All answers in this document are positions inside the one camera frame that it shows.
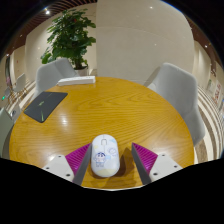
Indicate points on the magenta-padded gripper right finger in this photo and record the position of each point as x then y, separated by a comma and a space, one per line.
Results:
163, 165

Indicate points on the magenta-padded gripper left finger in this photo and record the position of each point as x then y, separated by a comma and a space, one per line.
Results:
60, 165

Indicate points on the white cartoon-print computer mouse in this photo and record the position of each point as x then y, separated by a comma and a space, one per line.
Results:
105, 156

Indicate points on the black mouse pad green lines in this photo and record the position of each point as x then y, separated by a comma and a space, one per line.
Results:
45, 105

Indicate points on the grey-green armchair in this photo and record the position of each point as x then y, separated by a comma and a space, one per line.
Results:
5, 133

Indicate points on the light grey shell chair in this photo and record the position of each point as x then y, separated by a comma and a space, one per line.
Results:
180, 93
50, 75

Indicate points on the white power strip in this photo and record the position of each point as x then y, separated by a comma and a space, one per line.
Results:
76, 80

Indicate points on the small white distant chair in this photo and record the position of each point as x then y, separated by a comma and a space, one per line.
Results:
20, 83

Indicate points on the large green potted plant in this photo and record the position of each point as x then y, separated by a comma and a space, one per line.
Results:
70, 36

